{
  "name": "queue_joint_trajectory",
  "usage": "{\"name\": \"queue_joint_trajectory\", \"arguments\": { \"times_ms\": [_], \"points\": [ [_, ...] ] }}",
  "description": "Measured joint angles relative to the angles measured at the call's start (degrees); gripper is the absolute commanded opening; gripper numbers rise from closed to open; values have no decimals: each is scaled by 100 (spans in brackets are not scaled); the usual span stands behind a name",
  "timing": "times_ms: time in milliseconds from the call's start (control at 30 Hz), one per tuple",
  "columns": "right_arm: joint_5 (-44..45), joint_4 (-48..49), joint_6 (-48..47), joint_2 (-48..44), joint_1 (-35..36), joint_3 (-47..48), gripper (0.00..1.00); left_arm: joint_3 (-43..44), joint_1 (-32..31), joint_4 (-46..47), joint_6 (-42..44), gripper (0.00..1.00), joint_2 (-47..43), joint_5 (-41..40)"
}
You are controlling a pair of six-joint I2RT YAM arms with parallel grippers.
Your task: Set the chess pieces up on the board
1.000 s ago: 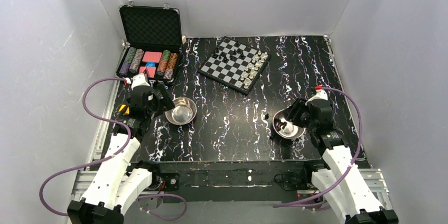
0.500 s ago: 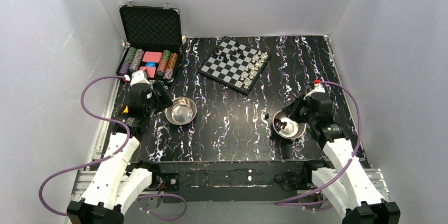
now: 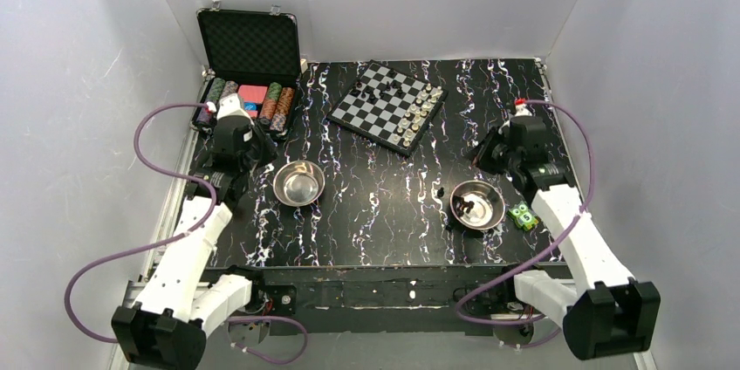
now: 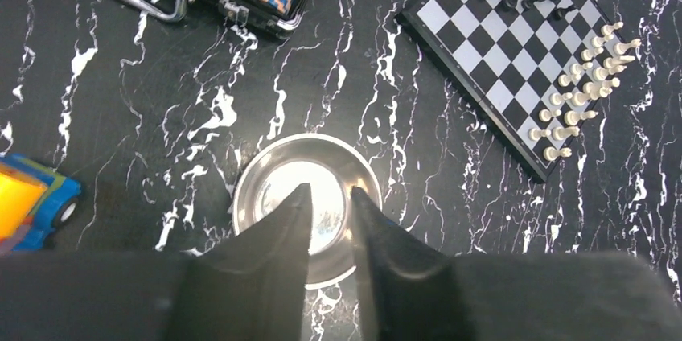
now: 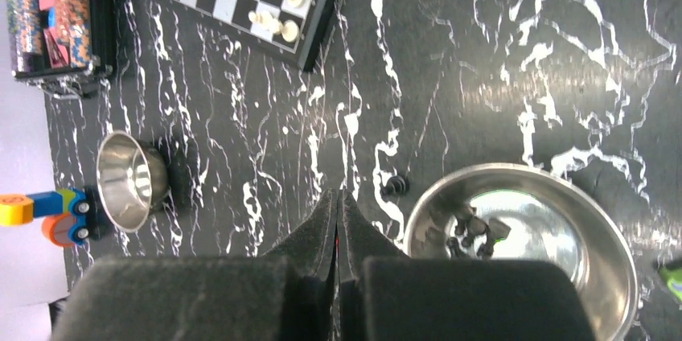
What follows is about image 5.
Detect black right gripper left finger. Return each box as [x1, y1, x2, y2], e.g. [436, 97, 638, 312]
[52, 191, 338, 340]

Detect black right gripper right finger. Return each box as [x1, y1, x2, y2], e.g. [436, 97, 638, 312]
[336, 191, 594, 340]

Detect black pawn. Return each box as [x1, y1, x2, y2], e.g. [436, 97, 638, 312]
[380, 175, 409, 198]

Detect black chess pieces in bowl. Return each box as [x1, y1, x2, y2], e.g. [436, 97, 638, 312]
[446, 203, 511, 260]

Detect steel bowl with chess pieces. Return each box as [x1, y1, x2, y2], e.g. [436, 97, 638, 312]
[403, 162, 639, 340]

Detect small steel bowl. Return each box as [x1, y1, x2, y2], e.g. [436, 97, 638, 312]
[96, 130, 170, 232]

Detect colourful toy block car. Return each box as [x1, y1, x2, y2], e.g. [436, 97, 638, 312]
[1, 187, 109, 248]

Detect green toy car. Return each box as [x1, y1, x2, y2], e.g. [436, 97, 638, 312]
[657, 258, 681, 302]

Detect black poker chip case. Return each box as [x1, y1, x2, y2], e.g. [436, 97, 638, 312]
[4, 0, 117, 101]

